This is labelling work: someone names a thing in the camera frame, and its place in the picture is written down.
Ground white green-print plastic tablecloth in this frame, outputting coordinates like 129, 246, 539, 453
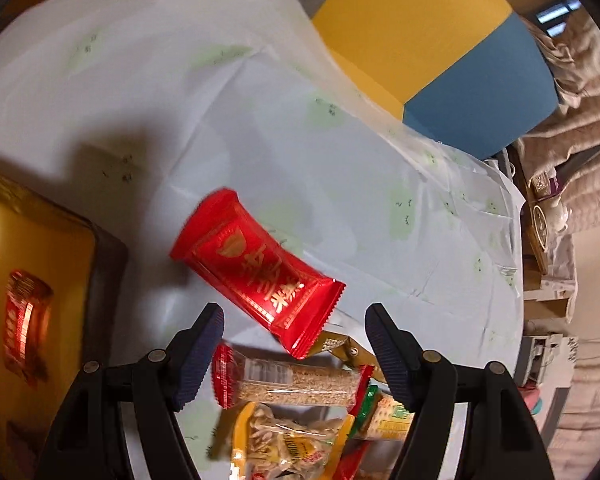
0, 0, 526, 480

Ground red snack packet gold print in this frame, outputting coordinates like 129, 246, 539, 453
169, 187, 347, 360

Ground decorated round saucer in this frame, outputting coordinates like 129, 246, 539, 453
531, 205, 551, 256

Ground white plastic box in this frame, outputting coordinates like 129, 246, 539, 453
515, 332, 581, 386

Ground dark gift box gold interior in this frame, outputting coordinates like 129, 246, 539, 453
0, 162, 129, 480

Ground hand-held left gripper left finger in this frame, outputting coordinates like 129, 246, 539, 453
37, 302, 226, 480

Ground patterned tissue box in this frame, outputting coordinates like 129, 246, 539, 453
530, 172, 556, 196

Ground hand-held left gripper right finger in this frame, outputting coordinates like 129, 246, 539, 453
364, 302, 556, 480

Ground red striped snack packet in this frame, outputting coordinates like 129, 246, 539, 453
2, 269, 55, 386

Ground beige patterned curtain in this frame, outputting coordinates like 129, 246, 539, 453
517, 7, 600, 480

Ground clear sesame bar packet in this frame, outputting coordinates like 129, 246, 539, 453
211, 342, 376, 411

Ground yellow green cracker packet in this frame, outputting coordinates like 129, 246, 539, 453
352, 385, 416, 443

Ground wooden side table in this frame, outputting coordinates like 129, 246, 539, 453
522, 200, 571, 321

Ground yellow clear nut packet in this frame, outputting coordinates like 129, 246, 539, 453
207, 401, 356, 480

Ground yellow blue upholstered chair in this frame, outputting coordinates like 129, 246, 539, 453
311, 0, 558, 161

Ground white teapot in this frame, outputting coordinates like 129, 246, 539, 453
542, 200, 571, 233

